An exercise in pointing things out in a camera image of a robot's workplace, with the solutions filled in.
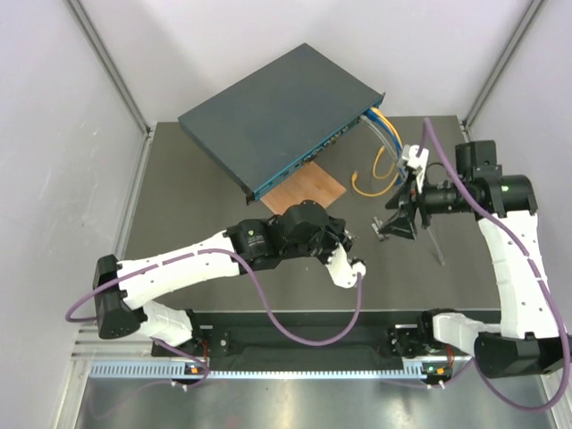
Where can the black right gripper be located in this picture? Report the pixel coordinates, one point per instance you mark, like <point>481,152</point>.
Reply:
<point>409,197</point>

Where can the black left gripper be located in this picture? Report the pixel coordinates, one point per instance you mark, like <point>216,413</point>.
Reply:
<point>335,231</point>

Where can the dark transceiver module pair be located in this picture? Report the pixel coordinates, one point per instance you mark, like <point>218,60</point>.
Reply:
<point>377,226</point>

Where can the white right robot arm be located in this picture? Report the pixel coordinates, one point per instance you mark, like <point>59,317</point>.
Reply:
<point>526,341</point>

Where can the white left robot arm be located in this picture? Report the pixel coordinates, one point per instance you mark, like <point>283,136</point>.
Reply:
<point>128,290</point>

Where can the wooden board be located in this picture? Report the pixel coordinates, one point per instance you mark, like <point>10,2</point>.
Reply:
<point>310,182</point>

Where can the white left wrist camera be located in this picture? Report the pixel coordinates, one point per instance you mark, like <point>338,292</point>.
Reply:
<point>343,271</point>

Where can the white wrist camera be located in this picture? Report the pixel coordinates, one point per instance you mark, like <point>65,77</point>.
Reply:
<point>343,271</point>
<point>413,164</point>

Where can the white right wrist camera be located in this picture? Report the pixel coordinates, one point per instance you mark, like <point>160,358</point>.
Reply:
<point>413,164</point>

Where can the dark blue network switch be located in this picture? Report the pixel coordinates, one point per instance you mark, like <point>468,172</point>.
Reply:
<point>268,125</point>

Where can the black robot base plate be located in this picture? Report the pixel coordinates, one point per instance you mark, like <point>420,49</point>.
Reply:
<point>310,340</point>

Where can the grey slotted cable duct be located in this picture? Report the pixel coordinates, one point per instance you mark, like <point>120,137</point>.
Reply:
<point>409,369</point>

